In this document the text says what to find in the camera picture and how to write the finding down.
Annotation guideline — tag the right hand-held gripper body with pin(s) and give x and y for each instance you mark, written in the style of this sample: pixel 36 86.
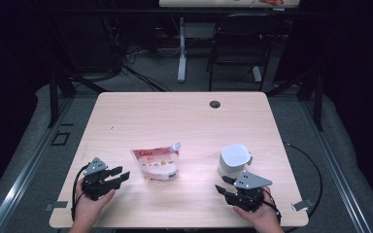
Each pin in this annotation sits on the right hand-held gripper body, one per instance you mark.
pixel 247 194

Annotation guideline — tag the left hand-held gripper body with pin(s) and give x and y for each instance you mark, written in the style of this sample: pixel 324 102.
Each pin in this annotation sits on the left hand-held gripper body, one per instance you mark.
pixel 97 186

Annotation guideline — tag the pink white refill pouch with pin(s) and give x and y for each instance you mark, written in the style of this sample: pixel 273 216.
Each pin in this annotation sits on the pink white refill pouch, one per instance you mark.
pixel 157 165

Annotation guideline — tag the black folding chair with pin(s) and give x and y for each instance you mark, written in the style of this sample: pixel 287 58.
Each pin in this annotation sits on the black folding chair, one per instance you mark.
pixel 246 22

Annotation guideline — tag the person's left hand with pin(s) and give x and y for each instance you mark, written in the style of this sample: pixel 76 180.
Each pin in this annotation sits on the person's left hand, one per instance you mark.
pixel 87 210

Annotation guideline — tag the black metal stand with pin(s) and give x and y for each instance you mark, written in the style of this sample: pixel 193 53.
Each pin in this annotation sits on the black metal stand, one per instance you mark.
pixel 319 106
pixel 53 103

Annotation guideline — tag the aluminium floor rail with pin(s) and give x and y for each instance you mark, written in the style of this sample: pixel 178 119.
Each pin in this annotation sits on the aluminium floor rail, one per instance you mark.
pixel 13 197
pixel 343 191

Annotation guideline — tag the orange object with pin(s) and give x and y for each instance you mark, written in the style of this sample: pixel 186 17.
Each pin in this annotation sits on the orange object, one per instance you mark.
pixel 272 2

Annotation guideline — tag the person's right hand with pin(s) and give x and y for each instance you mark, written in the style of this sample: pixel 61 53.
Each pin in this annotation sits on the person's right hand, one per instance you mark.
pixel 262 220

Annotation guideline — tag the white background desk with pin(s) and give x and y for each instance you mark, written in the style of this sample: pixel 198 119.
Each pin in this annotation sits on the white background desk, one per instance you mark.
pixel 182 64

